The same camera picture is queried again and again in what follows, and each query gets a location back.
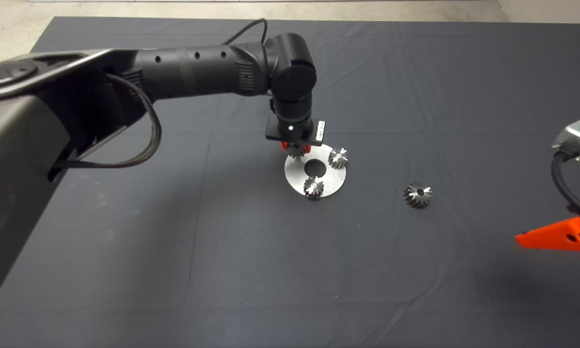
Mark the larger dark steel gear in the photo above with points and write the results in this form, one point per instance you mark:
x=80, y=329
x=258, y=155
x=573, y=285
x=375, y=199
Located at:
x=410, y=195

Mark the small steel gear with hole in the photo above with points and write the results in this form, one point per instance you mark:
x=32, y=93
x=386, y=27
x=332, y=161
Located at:
x=297, y=152

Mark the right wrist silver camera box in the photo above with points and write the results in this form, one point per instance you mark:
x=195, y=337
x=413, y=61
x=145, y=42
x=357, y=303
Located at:
x=572, y=137

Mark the small steel gear on pin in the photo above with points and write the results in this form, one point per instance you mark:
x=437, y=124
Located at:
x=314, y=188
x=338, y=158

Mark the dark grey table cloth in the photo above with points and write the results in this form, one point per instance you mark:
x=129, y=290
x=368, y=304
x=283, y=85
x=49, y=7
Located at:
x=290, y=290

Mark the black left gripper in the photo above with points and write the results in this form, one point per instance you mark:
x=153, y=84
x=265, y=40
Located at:
x=306, y=140

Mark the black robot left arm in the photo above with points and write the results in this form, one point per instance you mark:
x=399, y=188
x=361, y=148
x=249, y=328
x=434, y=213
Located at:
x=193, y=72

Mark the round metal plate with hole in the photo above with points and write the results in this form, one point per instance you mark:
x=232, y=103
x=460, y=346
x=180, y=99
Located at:
x=335, y=181

